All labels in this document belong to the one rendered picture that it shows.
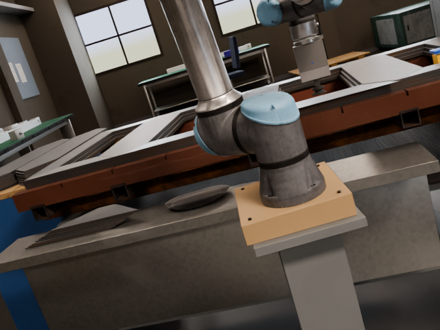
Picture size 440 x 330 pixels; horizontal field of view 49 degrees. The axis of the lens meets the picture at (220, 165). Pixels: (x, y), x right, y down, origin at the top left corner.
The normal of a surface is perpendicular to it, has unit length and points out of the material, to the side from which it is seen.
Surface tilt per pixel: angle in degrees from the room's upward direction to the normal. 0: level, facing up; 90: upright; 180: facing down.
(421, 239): 90
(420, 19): 90
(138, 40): 90
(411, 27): 90
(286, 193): 75
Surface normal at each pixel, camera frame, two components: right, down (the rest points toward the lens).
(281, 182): -0.36, 0.07
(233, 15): 0.02, 0.25
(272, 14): -0.65, 0.37
